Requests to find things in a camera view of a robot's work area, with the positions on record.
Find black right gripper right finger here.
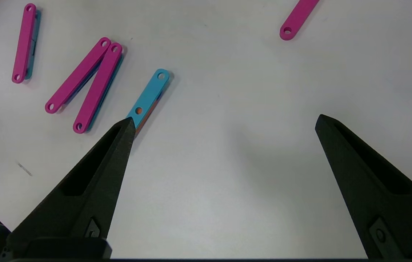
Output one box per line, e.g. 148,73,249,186
315,114,412,259

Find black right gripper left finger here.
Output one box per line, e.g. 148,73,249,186
6,117,136,259

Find blue bar with orange hole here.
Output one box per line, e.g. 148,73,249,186
125,68,172,137

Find pink bar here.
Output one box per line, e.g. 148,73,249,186
12,3,41,84
279,0,321,41
45,37,112,114
73,42,124,134

